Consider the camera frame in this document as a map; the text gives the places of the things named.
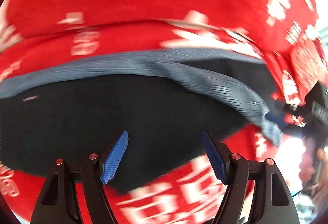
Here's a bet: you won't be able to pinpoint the red bedspread white characters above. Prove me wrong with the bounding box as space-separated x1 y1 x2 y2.
1 19 315 223

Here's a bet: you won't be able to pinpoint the black pants grey waistband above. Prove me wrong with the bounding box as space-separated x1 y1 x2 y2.
1 48 282 193

